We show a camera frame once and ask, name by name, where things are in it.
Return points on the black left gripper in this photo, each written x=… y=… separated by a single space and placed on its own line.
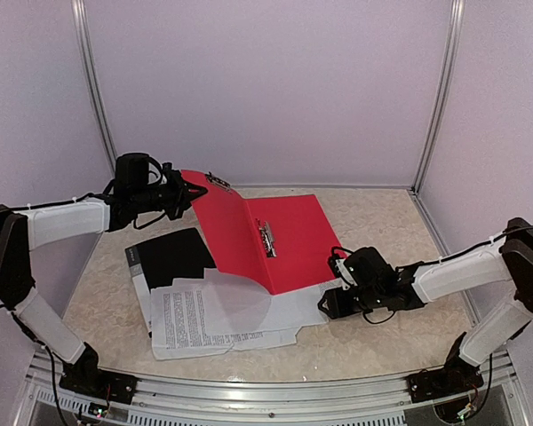
x=184 y=193

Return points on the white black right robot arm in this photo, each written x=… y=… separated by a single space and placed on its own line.
x=504 y=258

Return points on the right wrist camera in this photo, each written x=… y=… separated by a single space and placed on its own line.
x=337 y=265

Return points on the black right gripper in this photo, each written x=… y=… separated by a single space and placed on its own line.
x=336 y=306

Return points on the aluminium corner post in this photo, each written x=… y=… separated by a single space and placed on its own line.
x=449 y=58
x=84 y=42

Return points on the black book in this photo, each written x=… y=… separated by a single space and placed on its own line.
x=157 y=262

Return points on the aluminium front rail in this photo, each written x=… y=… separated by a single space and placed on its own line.
x=156 y=400

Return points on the left aluminium corner post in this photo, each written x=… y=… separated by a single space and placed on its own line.
x=84 y=42

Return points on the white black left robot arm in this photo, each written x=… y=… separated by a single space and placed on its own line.
x=27 y=228

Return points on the white paper sheet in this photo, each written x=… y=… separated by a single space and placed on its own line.
x=234 y=304

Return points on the upper metal folder clip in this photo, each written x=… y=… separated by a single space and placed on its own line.
x=218 y=182

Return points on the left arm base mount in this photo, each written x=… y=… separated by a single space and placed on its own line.
x=107 y=385

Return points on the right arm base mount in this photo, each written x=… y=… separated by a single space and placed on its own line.
x=443 y=382

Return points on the metal folder clip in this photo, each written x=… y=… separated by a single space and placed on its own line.
x=218 y=182
x=267 y=238

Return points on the red file folder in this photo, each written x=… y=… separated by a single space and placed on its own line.
x=282 y=243

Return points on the centre metal folder clip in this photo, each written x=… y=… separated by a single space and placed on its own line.
x=267 y=238

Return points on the printed text paper sheet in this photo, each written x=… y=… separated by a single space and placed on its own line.
x=179 y=329

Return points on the right aluminium corner post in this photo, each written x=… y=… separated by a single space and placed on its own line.
x=449 y=58

